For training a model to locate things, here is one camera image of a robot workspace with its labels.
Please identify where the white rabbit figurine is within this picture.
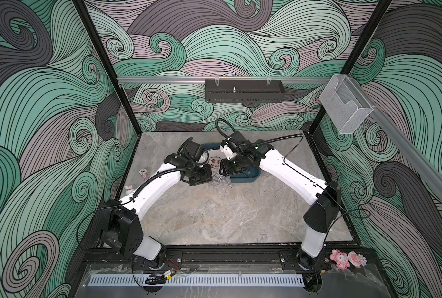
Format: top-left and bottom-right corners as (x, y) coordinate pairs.
(124, 185), (135, 195)

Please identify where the white slotted cable duct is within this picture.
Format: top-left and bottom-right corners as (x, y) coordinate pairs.
(86, 273), (304, 288)

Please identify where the enjoy the moment plate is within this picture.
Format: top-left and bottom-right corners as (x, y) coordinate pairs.
(207, 149), (225, 175)

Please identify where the aluminium rail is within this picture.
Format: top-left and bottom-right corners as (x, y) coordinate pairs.
(117, 76), (330, 84)
(351, 78), (442, 202)

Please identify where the black frame post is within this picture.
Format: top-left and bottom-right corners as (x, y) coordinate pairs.
(73, 0), (142, 138)
(307, 1), (391, 137)

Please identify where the clear cup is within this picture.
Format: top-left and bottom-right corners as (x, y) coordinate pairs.
(211, 175), (231, 186)

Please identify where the teal plastic bin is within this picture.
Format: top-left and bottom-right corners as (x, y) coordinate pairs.
(202, 143), (260, 184)

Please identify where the aluminium rail right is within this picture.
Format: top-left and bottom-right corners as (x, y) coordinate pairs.
(351, 78), (442, 202)

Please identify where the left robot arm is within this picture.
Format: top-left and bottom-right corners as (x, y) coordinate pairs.
(100, 153), (212, 261)

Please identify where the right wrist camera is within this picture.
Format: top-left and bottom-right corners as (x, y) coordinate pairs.
(220, 134), (248, 160)

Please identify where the black wall shelf tray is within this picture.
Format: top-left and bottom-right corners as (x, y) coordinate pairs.
(204, 78), (286, 105)

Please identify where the clear acrylic wall holder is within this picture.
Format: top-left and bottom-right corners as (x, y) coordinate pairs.
(319, 74), (373, 135)

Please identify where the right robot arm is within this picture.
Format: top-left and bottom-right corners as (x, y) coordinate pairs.
(219, 144), (340, 258)

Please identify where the aluminium rail back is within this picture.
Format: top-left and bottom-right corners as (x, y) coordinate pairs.
(117, 76), (330, 84)

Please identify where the black frame post left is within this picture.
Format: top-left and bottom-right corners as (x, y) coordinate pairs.
(73, 0), (142, 138)

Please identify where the pink white plush toy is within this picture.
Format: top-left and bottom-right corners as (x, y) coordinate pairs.
(347, 251), (368, 269)

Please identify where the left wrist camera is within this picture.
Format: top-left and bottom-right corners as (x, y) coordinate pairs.
(181, 139), (209, 166)

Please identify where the black frame post right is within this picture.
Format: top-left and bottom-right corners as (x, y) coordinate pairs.
(307, 1), (391, 137)

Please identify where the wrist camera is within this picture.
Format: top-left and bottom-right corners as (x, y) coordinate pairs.
(181, 139), (209, 166)
(220, 134), (248, 160)

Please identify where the pink checkered small cup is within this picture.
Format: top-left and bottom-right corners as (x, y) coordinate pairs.
(139, 168), (150, 182)

